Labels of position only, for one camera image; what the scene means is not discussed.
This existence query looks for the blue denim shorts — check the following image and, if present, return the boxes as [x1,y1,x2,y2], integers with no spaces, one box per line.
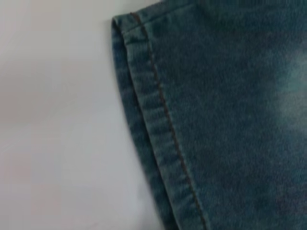
[111,0,307,230]

